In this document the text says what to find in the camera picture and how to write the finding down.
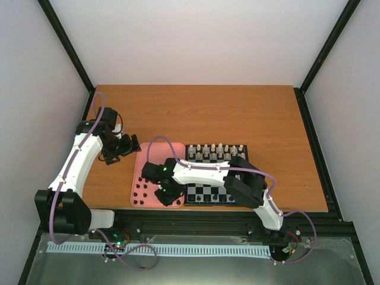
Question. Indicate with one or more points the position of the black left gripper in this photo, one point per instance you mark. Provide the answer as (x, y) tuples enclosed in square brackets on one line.
[(128, 148)]

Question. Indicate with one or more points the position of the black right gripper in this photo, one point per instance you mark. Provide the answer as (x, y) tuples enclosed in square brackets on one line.
[(166, 200)]

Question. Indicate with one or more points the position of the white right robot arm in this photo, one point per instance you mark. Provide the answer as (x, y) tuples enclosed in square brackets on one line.
[(243, 181)]

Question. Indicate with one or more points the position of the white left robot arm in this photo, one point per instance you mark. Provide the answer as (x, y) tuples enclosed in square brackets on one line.
[(61, 208)]

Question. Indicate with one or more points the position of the black white chess board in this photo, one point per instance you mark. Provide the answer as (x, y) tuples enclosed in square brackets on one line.
[(212, 153)]

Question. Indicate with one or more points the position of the pink plastic tray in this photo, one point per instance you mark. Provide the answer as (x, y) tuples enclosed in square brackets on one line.
[(159, 152)]

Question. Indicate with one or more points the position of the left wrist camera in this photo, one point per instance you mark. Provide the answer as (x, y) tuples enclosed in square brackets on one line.
[(109, 118)]

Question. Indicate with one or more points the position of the light blue cable duct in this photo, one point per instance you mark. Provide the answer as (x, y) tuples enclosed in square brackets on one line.
[(164, 250)]

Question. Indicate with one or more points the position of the black aluminium frame rail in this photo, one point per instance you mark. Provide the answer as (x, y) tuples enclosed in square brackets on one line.
[(142, 224)]

